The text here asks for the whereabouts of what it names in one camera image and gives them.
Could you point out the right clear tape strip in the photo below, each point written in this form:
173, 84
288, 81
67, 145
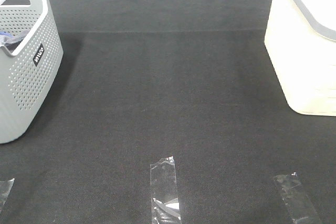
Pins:
296, 200

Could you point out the black table mat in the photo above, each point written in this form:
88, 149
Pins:
141, 80

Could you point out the left clear tape strip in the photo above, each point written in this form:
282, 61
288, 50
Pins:
5, 189

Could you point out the grey microfibre towel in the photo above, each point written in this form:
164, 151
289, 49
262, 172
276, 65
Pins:
15, 40

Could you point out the cream plastic storage basket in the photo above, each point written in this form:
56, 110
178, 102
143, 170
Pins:
300, 41

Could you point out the middle clear tape strip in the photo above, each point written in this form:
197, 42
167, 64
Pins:
164, 195

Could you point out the blue cloth in basket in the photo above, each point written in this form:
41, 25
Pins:
4, 37

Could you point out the clear tape strip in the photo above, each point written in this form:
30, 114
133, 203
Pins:
296, 200
164, 195
5, 189

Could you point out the grey perforated laundry basket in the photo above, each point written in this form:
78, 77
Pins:
29, 69

